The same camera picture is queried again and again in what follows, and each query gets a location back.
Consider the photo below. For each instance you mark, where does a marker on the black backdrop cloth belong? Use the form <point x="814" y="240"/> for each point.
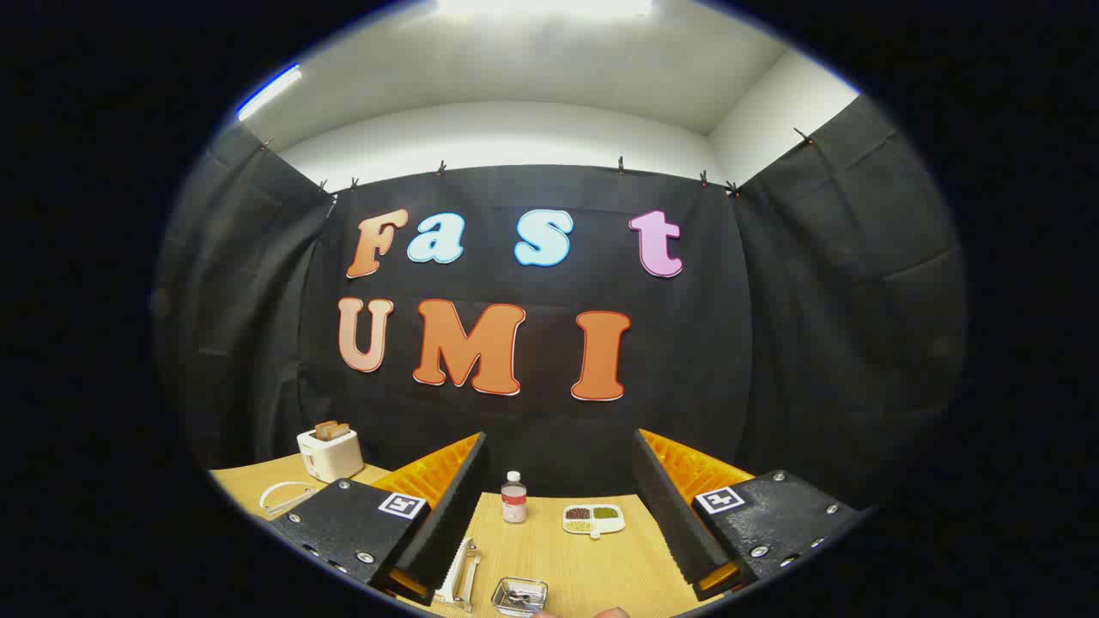
<point x="558" y="442"/>

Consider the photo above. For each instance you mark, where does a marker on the clear bottle with red label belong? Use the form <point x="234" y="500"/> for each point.
<point x="513" y="502"/>

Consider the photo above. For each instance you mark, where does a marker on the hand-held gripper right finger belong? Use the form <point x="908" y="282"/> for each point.
<point x="674" y="515"/>

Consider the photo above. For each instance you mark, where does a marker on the toasted bread slice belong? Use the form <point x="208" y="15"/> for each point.
<point x="331" y="430"/>

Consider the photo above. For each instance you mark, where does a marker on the white toaster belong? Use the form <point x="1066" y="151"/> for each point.
<point x="330" y="457"/>

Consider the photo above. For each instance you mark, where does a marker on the white divided snack tray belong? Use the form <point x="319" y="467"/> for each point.
<point x="608" y="525"/>

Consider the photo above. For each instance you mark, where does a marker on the pile of green beans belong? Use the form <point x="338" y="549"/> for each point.
<point x="605" y="512"/>

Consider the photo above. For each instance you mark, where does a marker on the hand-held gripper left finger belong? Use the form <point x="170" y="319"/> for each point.
<point x="451" y="515"/>

